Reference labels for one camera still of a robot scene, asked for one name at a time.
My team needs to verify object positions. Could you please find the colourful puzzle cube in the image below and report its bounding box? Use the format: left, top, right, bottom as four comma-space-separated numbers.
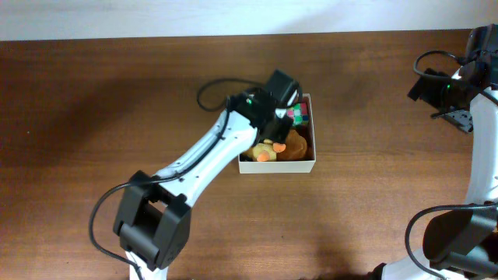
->
286, 103, 310, 127

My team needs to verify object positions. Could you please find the yellow plush pig toy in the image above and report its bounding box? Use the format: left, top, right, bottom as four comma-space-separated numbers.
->
243, 139, 286, 162

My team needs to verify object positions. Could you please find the brown plush bear toy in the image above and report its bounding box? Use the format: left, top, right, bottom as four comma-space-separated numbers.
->
277, 130, 308, 161

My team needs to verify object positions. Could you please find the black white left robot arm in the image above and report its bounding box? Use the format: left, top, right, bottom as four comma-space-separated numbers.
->
113, 70, 302, 279

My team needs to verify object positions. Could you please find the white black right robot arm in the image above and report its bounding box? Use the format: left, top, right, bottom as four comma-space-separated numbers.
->
367, 24, 497, 280

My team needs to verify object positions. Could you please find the white cardboard box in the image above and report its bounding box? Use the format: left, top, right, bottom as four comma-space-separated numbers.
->
237, 93, 316, 174

